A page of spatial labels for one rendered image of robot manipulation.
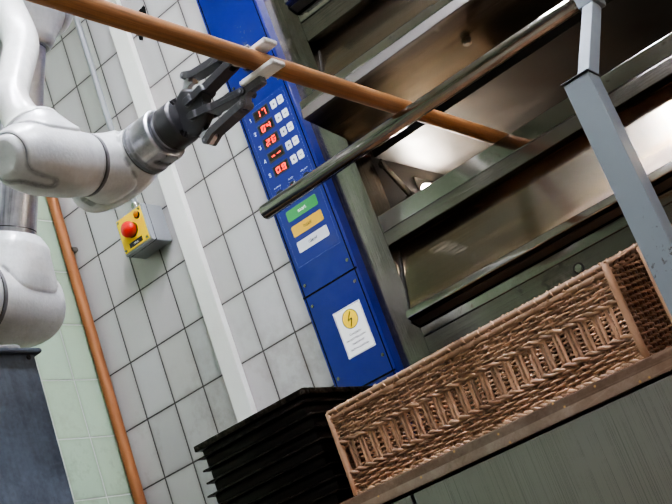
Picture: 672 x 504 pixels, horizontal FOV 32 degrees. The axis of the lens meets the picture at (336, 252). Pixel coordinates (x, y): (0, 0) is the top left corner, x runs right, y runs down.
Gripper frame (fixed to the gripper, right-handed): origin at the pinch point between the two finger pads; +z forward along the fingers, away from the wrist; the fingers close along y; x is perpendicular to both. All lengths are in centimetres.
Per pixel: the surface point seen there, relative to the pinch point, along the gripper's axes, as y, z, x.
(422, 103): 3.9, 6.6, -34.4
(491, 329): 47, 8, -22
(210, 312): 1, -80, -71
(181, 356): 6, -94, -73
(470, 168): 4, -6, -72
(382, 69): -19, -10, -59
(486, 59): 3.8, 20.2, -34.2
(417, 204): 4, -20, -72
